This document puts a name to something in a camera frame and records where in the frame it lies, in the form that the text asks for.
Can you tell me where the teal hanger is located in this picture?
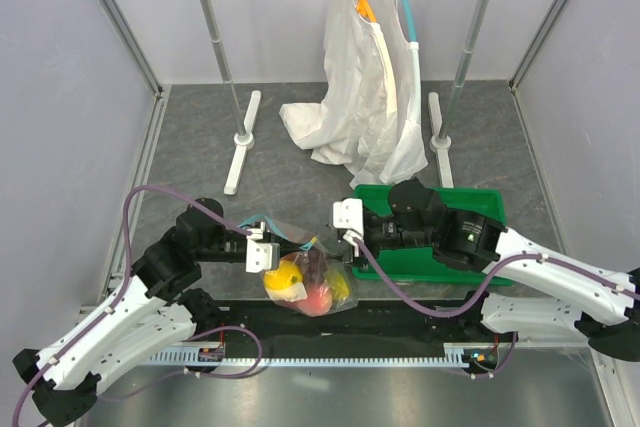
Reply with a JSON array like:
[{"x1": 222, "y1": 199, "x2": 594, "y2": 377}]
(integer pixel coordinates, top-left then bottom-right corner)
[{"x1": 387, "y1": 0, "x2": 424, "y2": 48}]

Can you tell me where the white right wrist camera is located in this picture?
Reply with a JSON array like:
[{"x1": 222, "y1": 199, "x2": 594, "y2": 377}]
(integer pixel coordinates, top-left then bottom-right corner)
[{"x1": 331, "y1": 198, "x2": 364, "y2": 248}]

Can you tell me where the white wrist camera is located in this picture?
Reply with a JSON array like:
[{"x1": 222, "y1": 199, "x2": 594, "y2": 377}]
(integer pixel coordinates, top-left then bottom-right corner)
[
  {"x1": 245, "y1": 228, "x2": 280, "y2": 274},
  {"x1": 331, "y1": 198, "x2": 364, "y2": 248}
]

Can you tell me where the silver clothes rack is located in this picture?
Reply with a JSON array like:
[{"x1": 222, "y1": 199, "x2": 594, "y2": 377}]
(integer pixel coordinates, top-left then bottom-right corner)
[{"x1": 199, "y1": 0, "x2": 489, "y2": 188}]

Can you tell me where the clear zip top bag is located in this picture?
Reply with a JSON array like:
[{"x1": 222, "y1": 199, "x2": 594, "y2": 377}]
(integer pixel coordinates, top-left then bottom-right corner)
[{"x1": 239, "y1": 215, "x2": 358, "y2": 317}]

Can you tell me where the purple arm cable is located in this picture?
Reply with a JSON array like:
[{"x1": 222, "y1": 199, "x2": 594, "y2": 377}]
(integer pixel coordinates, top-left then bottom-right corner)
[
  {"x1": 9, "y1": 184, "x2": 266, "y2": 427},
  {"x1": 347, "y1": 231, "x2": 640, "y2": 381}
]

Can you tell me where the purple grape bunch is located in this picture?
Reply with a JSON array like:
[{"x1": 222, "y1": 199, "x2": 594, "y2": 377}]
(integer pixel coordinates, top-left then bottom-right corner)
[{"x1": 303, "y1": 249, "x2": 327, "y2": 285}]

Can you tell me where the peach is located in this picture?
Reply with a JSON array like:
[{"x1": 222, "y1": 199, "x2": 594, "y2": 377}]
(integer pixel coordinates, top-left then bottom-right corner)
[{"x1": 296, "y1": 284, "x2": 333, "y2": 317}]

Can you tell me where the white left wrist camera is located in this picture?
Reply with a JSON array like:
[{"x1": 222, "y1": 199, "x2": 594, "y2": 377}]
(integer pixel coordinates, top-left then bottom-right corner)
[{"x1": 245, "y1": 228, "x2": 280, "y2": 274}]

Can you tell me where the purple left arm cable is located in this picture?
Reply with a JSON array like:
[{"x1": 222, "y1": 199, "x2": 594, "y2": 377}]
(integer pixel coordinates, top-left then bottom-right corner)
[{"x1": 9, "y1": 184, "x2": 266, "y2": 427}]

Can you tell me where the orange fruit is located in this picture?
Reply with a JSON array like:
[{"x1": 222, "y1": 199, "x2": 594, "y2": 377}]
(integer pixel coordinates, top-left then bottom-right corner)
[{"x1": 263, "y1": 260, "x2": 307, "y2": 302}]

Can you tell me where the light blue cable duct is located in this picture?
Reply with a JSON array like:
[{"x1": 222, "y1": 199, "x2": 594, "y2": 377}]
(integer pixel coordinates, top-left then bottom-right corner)
[{"x1": 143, "y1": 338, "x2": 468, "y2": 368}]

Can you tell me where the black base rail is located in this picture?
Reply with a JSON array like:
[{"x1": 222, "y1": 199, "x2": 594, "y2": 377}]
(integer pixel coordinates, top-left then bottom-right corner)
[{"x1": 195, "y1": 300, "x2": 518, "y2": 369}]

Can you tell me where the white garment on teal hanger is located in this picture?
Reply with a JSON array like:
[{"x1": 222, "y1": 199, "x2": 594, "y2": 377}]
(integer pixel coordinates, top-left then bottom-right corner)
[{"x1": 350, "y1": 0, "x2": 428, "y2": 187}]

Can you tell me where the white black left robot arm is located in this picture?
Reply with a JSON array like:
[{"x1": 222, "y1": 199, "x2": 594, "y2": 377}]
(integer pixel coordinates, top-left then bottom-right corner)
[{"x1": 13, "y1": 198, "x2": 284, "y2": 426}]

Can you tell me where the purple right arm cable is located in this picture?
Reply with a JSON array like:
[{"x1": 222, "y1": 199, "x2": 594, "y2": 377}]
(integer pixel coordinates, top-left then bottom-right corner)
[{"x1": 347, "y1": 231, "x2": 640, "y2": 381}]

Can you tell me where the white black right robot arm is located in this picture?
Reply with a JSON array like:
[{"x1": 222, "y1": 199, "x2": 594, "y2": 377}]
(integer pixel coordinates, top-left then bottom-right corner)
[{"x1": 331, "y1": 179, "x2": 639, "y2": 362}]

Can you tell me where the green plastic tray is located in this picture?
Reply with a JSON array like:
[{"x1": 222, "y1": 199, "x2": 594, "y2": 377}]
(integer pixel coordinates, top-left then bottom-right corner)
[{"x1": 355, "y1": 179, "x2": 506, "y2": 286}]

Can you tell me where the white garment on orange hanger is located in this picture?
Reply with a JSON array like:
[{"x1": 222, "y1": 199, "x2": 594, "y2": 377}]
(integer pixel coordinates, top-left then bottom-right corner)
[{"x1": 280, "y1": 0, "x2": 398, "y2": 171}]

